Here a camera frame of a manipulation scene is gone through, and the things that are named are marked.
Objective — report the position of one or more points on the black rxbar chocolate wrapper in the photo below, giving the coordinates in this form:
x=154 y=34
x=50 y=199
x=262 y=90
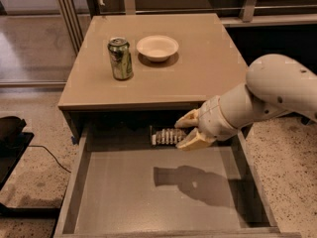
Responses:
x=161 y=136

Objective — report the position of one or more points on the white paper bowl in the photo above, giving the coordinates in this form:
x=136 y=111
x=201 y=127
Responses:
x=157 y=48

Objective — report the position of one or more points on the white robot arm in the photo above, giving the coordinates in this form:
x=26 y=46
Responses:
x=275 y=85

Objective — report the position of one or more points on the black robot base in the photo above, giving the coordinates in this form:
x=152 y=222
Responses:
x=13 y=143

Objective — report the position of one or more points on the grey cabinet counter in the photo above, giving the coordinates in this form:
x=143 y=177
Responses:
x=207 y=63

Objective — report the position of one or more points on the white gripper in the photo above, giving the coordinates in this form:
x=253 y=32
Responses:
x=210 y=119

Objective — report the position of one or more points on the metal railing frame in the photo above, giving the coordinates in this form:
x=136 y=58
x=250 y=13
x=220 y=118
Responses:
x=288 y=24

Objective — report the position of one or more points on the green soda can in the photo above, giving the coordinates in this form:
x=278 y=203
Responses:
x=120 y=58

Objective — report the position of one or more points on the open grey top drawer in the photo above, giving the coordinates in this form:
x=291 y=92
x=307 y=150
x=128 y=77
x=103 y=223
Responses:
x=121 y=187

